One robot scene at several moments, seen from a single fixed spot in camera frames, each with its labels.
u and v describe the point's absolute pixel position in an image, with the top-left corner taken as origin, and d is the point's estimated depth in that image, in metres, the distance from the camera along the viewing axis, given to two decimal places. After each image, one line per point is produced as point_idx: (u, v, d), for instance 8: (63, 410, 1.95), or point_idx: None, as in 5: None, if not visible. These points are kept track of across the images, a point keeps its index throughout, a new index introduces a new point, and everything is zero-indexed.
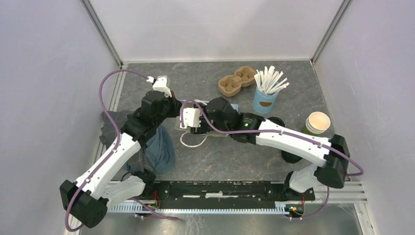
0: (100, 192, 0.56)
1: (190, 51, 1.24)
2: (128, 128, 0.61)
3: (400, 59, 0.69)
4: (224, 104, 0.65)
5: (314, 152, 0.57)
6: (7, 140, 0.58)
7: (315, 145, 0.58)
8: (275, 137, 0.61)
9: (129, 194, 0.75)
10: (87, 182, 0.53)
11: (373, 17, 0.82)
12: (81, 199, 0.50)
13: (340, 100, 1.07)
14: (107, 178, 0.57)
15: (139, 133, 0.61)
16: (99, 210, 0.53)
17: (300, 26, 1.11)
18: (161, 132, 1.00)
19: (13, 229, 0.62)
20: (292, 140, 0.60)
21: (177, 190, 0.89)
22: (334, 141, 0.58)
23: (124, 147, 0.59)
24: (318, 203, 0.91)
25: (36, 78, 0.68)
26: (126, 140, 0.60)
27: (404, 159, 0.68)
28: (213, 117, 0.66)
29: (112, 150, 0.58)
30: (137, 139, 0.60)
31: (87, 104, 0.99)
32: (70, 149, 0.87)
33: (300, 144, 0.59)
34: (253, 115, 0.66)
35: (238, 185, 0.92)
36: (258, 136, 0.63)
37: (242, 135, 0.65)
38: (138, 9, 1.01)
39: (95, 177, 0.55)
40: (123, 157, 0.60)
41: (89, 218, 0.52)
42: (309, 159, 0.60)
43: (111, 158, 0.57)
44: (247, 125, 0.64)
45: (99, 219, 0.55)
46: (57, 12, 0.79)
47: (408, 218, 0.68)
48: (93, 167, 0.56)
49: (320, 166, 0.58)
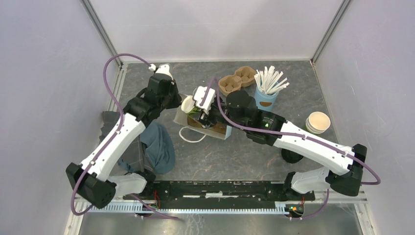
0: (106, 175, 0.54)
1: (190, 50, 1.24)
2: (131, 108, 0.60)
3: (400, 59, 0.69)
4: (249, 99, 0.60)
5: (338, 162, 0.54)
6: (7, 140, 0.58)
7: (340, 154, 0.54)
8: (297, 141, 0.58)
9: (133, 187, 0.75)
10: (93, 165, 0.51)
11: (373, 17, 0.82)
12: (88, 181, 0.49)
13: (340, 100, 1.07)
14: (112, 161, 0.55)
15: (142, 112, 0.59)
16: (107, 191, 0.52)
17: (300, 26, 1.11)
18: (161, 131, 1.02)
19: (12, 228, 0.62)
20: (315, 146, 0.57)
21: (178, 190, 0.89)
22: (357, 151, 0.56)
23: (127, 128, 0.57)
24: (319, 203, 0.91)
25: (36, 78, 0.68)
26: (129, 121, 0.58)
27: (404, 159, 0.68)
28: (234, 114, 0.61)
29: (116, 131, 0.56)
30: (141, 120, 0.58)
31: (87, 104, 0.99)
32: (70, 148, 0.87)
33: (323, 151, 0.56)
34: (273, 113, 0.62)
35: (238, 185, 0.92)
36: (278, 139, 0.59)
37: (260, 135, 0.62)
38: (138, 9, 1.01)
39: (100, 159, 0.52)
40: (127, 139, 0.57)
41: (98, 199, 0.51)
42: (329, 167, 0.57)
43: (116, 140, 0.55)
44: (268, 126, 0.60)
45: (107, 200, 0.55)
46: (57, 11, 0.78)
47: (409, 218, 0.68)
48: (97, 150, 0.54)
49: (340, 175, 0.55)
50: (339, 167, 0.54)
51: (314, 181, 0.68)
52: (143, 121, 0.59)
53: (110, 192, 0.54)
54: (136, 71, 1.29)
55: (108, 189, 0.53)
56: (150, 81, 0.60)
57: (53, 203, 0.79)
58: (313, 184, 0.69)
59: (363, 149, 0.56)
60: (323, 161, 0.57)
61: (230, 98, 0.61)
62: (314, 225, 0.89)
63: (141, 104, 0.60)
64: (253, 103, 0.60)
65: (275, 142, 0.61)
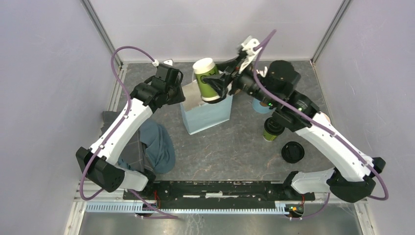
0: (115, 159, 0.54)
1: (190, 50, 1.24)
2: (138, 94, 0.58)
3: (400, 59, 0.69)
4: (294, 76, 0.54)
5: (357, 169, 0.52)
6: (7, 140, 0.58)
7: (360, 163, 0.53)
8: (324, 137, 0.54)
9: (136, 182, 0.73)
10: (102, 149, 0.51)
11: (372, 17, 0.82)
12: (98, 165, 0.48)
13: (340, 100, 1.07)
14: (120, 145, 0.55)
15: (149, 97, 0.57)
16: (117, 175, 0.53)
17: (300, 26, 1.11)
18: (161, 131, 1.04)
19: (13, 227, 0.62)
20: (340, 147, 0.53)
21: (178, 190, 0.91)
22: (378, 165, 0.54)
23: (135, 113, 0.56)
24: (318, 203, 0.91)
25: (36, 78, 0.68)
26: (137, 105, 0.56)
27: (405, 158, 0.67)
28: (273, 85, 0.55)
29: (124, 116, 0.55)
30: (148, 105, 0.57)
31: (87, 104, 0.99)
32: (70, 148, 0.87)
33: (346, 155, 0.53)
34: (309, 98, 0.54)
35: (238, 186, 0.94)
36: (307, 128, 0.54)
37: (288, 117, 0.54)
38: (139, 9, 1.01)
39: (109, 143, 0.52)
40: (135, 124, 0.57)
41: (108, 181, 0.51)
42: (340, 169, 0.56)
43: (124, 125, 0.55)
44: (302, 110, 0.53)
45: (116, 183, 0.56)
46: (57, 11, 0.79)
47: (409, 218, 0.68)
48: (106, 134, 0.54)
49: (349, 180, 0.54)
50: (355, 174, 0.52)
51: (315, 182, 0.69)
52: (149, 105, 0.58)
53: (119, 175, 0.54)
54: (136, 71, 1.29)
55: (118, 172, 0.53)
56: (159, 68, 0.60)
57: (53, 202, 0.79)
58: (313, 184, 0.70)
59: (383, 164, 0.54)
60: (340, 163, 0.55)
61: (274, 67, 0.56)
62: (314, 225, 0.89)
63: (148, 89, 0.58)
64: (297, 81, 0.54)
65: (299, 129, 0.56)
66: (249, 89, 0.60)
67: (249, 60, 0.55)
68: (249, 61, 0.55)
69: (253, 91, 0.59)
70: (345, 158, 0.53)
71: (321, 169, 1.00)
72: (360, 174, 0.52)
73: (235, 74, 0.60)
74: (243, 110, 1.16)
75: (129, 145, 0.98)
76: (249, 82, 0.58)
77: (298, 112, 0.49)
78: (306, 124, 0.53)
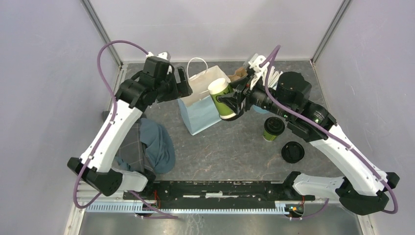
0: (108, 166, 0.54)
1: (189, 50, 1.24)
2: (125, 93, 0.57)
3: (399, 59, 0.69)
4: (304, 84, 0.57)
5: (370, 184, 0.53)
6: (8, 140, 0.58)
7: (374, 177, 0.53)
8: (339, 149, 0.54)
9: (135, 183, 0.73)
10: (91, 159, 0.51)
11: (372, 17, 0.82)
12: (89, 176, 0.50)
13: (340, 100, 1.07)
14: (111, 152, 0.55)
15: (135, 96, 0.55)
16: (112, 180, 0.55)
17: (300, 26, 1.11)
18: (161, 131, 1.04)
19: (13, 227, 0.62)
20: (355, 160, 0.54)
21: (178, 190, 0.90)
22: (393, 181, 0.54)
23: (122, 117, 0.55)
24: (318, 203, 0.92)
25: (36, 78, 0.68)
26: (123, 108, 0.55)
27: (405, 159, 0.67)
28: (285, 96, 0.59)
29: (110, 122, 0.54)
30: (134, 106, 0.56)
31: (87, 104, 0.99)
32: (70, 148, 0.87)
33: (360, 169, 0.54)
34: (325, 108, 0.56)
35: (238, 185, 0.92)
36: (323, 139, 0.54)
37: (303, 128, 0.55)
38: (138, 9, 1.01)
39: (98, 152, 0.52)
40: (125, 127, 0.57)
41: (105, 188, 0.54)
42: (353, 182, 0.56)
43: (111, 131, 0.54)
44: (319, 122, 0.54)
45: (115, 187, 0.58)
46: (57, 12, 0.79)
47: (408, 218, 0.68)
48: (94, 142, 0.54)
49: (361, 194, 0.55)
50: (367, 188, 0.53)
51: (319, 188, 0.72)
52: (138, 105, 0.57)
53: (115, 179, 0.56)
54: (136, 71, 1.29)
55: (113, 177, 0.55)
56: (147, 62, 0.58)
57: (53, 202, 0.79)
58: (313, 189, 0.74)
59: (397, 180, 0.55)
60: (354, 176, 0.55)
61: (285, 79, 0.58)
62: (314, 225, 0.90)
63: (135, 87, 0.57)
64: (308, 90, 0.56)
65: (314, 139, 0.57)
66: (263, 104, 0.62)
67: (258, 75, 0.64)
68: (258, 76, 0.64)
69: (267, 105, 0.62)
70: (360, 172, 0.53)
71: (321, 169, 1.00)
72: (374, 188, 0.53)
73: (246, 90, 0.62)
74: None
75: (129, 145, 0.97)
76: (262, 97, 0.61)
77: (313, 123, 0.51)
78: (322, 136, 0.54)
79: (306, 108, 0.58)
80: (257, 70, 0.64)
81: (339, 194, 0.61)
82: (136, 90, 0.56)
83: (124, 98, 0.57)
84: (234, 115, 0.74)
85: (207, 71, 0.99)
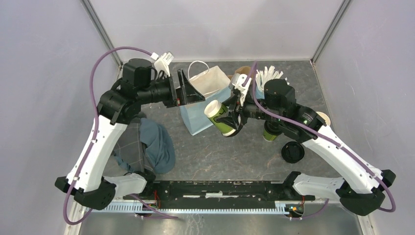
0: (97, 183, 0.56)
1: (189, 50, 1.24)
2: (106, 105, 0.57)
3: (400, 59, 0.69)
4: (288, 89, 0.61)
5: (364, 181, 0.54)
6: (8, 140, 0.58)
7: (368, 175, 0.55)
8: (330, 149, 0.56)
9: (132, 188, 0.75)
10: (77, 180, 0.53)
11: (372, 17, 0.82)
12: (77, 198, 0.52)
13: (340, 100, 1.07)
14: (97, 169, 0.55)
15: (116, 110, 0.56)
16: (103, 196, 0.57)
17: (300, 26, 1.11)
18: (161, 131, 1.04)
19: (14, 226, 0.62)
20: (347, 159, 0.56)
21: (178, 190, 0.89)
22: (388, 178, 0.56)
23: (104, 135, 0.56)
24: (319, 203, 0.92)
25: (36, 78, 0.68)
26: (104, 126, 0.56)
27: (405, 159, 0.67)
28: (271, 100, 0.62)
29: (92, 141, 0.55)
30: (116, 123, 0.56)
31: (87, 104, 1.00)
32: (70, 148, 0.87)
33: (353, 167, 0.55)
34: (314, 111, 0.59)
35: (238, 185, 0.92)
36: (313, 140, 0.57)
37: (293, 129, 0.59)
38: (138, 9, 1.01)
39: (83, 173, 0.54)
40: (108, 143, 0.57)
41: (97, 203, 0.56)
42: (349, 181, 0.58)
43: (94, 151, 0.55)
44: (307, 123, 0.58)
45: (108, 199, 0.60)
46: (57, 12, 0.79)
47: (408, 218, 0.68)
48: (79, 162, 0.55)
49: (358, 192, 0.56)
50: (362, 185, 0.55)
51: (320, 189, 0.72)
52: (120, 120, 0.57)
53: (106, 195, 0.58)
54: None
55: (103, 193, 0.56)
56: (125, 70, 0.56)
57: (54, 202, 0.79)
58: (314, 189, 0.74)
59: (393, 177, 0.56)
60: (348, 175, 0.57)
61: (269, 85, 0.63)
62: (314, 225, 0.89)
63: (116, 99, 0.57)
64: (291, 93, 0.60)
65: (305, 141, 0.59)
66: (257, 115, 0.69)
67: (243, 94, 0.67)
68: (244, 94, 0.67)
69: (262, 115, 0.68)
70: (353, 170, 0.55)
71: (321, 169, 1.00)
72: (368, 185, 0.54)
73: (239, 107, 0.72)
74: None
75: (129, 145, 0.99)
76: (254, 109, 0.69)
77: (300, 125, 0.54)
78: (311, 136, 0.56)
79: (293, 111, 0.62)
80: (242, 90, 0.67)
81: (339, 194, 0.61)
82: (117, 102, 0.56)
83: (105, 111, 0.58)
84: (235, 131, 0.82)
85: (208, 71, 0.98)
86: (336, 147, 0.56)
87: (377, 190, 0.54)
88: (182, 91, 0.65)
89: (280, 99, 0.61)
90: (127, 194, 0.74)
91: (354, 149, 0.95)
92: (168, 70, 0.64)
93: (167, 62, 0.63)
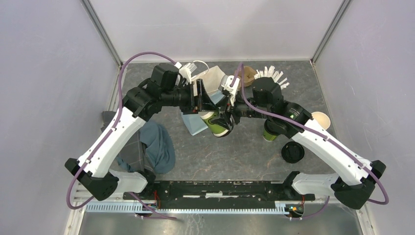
0: (103, 172, 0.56)
1: (190, 50, 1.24)
2: (130, 101, 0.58)
3: (400, 59, 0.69)
4: (274, 85, 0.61)
5: (353, 172, 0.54)
6: (8, 140, 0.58)
7: (357, 165, 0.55)
8: (318, 141, 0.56)
9: (133, 187, 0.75)
10: (88, 163, 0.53)
11: (373, 17, 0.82)
12: (83, 181, 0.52)
13: (340, 100, 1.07)
14: (108, 157, 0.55)
15: (140, 105, 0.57)
16: (106, 186, 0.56)
17: (300, 27, 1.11)
18: (161, 131, 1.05)
19: (14, 226, 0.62)
20: (334, 151, 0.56)
21: (178, 190, 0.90)
22: (377, 168, 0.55)
23: (124, 125, 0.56)
24: (318, 203, 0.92)
25: (36, 78, 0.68)
26: (126, 116, 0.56)
27: (405, 159, 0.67)
28: (259, 97, 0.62)
29: (111, 128, 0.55)
30: (138, 115, 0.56)
31: (87, 104, 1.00)
32: (70, 149, 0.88)
33: (341, 158, 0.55)
34: (302, 106, 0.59)
35: (238, 185, 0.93)
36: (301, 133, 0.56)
37: (281, 125, 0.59)
38: (138, 9, 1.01)
39: (95, 157, 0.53)
40: (126, 134, 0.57)
41: (98, 193, 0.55)
42: (339, 173, 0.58)
43: (110, 138, 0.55)
44: (293, 117, 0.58)
45: (109, 192, 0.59)
46: (57, 12, 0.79)
47: (408, 219, 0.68)
48: (94, 146, 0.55)
49: (349, 183, 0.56)
50: (352, 176, 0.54)
51: (317, 187, 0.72)
52: (141, 115, 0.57)
53: (109, 185, 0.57)
54: (136, 71, 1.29)
55: (106, 184, 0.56)
56: (154, 70, 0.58)
57: (54, 202, 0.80)
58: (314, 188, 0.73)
59: (383, 167, 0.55)
60: (337, 167, 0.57)
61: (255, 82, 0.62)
62: (314, 225, 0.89)
63: (141, 96, 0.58)
64: (277, 90, 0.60)
65: (294, 135, 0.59)
66: (248, 113, 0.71)
67: (233, 95, 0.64)
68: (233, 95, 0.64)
69: (253, 113, 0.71)
70: (341, 161, 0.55)
71: (321, 169, 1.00)
72: (357, 176, 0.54)
73: (229, 108, 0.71)
74: None
75: (129, 144, 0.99)
76: (244, 108, 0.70)
77: (286, 119, 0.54)
78: (299, 129, 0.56)
79: (281, 106, 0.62)
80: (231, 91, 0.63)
81: (334, 188, 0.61)
82: (141, 99, 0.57)
83: (129, 105, 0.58)
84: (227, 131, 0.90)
85: (208, 71, 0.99)
86: (323, 139, 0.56)
87: (366, 181, 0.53)
88: (198, 100, 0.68)
89: (266, 95, 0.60)
90: (126, 191, 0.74)
91: (354, 149, 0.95)
92: (191, 79, 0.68)
93: (190, 70, 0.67)
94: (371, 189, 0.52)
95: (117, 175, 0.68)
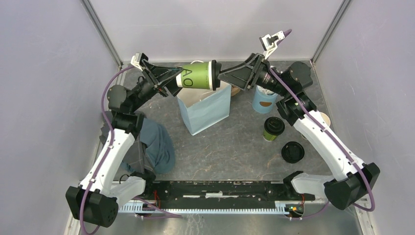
0: (107, 191, 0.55)
1: (190, 50, 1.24)
2: (117, 124, 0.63)
3: (400, 59, 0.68)
4: (309, 79, 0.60)
5: (341, 164, 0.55)
6: (7, 140, 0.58)
7: (347, 160, 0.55)
8: (314, 129, 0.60)
9: (135, 192, 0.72)
10: (93, 182, 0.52)
11: (372, 16, 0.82)
12: (92, 199, 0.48)
13: (340, 100, 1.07)
14: (111, 174, 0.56)
15: (127, 124, 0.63)
16: (111, 206, 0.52)
17: (299, 27, 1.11)
18: (161, 132, 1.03)
19: (14, 227, 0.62)
20: (328, 142, 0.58)
21: (177, 190, 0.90)
22: (368, 168, 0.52)
23: (120, 142, 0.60)
24: (318, 203, 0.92)
25: (36, 78, 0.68)
26: (120, 135, 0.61)
27: (405, 159, 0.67)
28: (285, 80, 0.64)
29: (108, 146, 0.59)
30: (130, 132, 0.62)
31: (87, 104, 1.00)
32: (70, 149, 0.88)
33: (333, 149, 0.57)
34: (309, 99, 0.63)
35: (238, 185, 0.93)
36: (301, 120, 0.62)
37: (286, 110, 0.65)
38: (138, 9, 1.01)
39: (99, 175, 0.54)
40: (122, 151, 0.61)
41: (106, 212, 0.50)
42: (331, 169, 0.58)
43: (109, 154, 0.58)
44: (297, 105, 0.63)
45: (114, 213, 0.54)
46: (57, 12, 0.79)
47: (409, 219, 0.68)
48: (94, 168, 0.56)
49: (337, 179, 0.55)
50: (339, 169, 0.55)
51: (315, 185, 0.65)
52: (132, 132, 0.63)
53: (114, 207, 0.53)
54: (136, 71, 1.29)
55: (111, 202, 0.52)
56: (113, 106, 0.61)
57: (54, 203, 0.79)
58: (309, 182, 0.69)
59: (376, 171, 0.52)
60: (329, 159, 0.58)
61: (293, 66, 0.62)
62: (314, 225, 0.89)
63: (124, 118, 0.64)
64: (309, 84, 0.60)
65: (295, 122, 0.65)
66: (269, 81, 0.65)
67: (274, 48, 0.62)
68: (274, 47, 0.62)
69: (272, 85, 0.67)
70: (332, 152, 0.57)
71: (321, 169, 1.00)
72: (345, 170, 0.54)
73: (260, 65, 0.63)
74: (243, 110, 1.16)
75: None
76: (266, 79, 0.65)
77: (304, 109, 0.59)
78: (299, 116, 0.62)
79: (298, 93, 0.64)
80: (271, 49, 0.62)
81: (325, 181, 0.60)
82: (125, 122, 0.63)
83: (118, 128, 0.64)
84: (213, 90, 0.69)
85: None
86: (320, 130, 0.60)
87: (352, 176, 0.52)
88: (150, 77, 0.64)
89: (296, 84, 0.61)
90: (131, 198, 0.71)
91: (354, 149, 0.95)
92: (139, 68, 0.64)
93: (136, 61, 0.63)
94: (354, 183, 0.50)
95: (112, 194, 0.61)
